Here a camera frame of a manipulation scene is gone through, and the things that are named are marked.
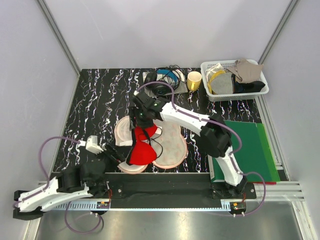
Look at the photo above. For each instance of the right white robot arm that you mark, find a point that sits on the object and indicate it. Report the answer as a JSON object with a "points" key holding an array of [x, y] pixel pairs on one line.
{"points": [[214, 135]]}

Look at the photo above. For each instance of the grey book under headphones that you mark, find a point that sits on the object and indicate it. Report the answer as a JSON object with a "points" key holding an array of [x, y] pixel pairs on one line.
{"points": [[182, 88]]}

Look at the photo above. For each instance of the beige cloth in basket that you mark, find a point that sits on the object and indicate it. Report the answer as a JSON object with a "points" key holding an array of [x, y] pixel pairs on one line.
{"points": [[245, 72]]}

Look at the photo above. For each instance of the grey cloth in basket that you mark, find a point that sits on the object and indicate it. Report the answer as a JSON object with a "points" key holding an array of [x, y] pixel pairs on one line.
{"points": [[223, 84]]}

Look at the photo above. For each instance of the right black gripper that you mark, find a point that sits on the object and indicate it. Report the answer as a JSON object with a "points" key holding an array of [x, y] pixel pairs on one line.
{"points": [[134, 111]]}

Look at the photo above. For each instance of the red bra with black straps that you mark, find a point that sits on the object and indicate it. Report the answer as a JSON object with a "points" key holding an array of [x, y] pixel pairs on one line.
{"points": [[142, 153]]}

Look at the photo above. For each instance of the white packet in basket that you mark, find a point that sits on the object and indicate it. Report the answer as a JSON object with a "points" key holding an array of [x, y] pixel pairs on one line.
{"points": [[213, 69]]}

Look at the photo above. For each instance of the yellow mug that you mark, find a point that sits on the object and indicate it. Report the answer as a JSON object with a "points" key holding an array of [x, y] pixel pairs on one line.
{"points": [[194, 79]]}

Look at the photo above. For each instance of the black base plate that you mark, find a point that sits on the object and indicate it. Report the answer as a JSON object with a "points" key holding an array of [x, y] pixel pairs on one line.
{"points": [[171, 191]]}

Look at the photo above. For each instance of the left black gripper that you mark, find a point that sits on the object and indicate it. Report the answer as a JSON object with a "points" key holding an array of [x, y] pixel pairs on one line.
{"points": [[114, 153]]}

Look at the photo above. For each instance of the black over-ear headphones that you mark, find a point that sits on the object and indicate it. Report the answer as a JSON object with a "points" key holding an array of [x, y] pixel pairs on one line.
{"points": [[164, 79]]}

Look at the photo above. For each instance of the black cloth in basket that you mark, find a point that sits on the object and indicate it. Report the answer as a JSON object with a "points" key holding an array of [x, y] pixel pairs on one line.
{"points": [[252, 87]]}

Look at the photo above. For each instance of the yellow cloth in basket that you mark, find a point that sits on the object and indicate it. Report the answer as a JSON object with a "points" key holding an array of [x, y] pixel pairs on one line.
{"points": [[209, 80]]}

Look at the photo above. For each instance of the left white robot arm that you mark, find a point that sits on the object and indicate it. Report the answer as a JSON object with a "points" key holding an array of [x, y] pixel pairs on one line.
{"points": [[86, 180]]}

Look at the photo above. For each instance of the green binder folder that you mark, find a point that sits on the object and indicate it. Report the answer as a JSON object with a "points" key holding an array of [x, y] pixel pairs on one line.
{"points": [[255, 154]]}

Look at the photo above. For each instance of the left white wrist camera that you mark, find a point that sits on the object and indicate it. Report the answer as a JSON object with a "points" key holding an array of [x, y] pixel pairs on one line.
{"points": [[91, 145]]}

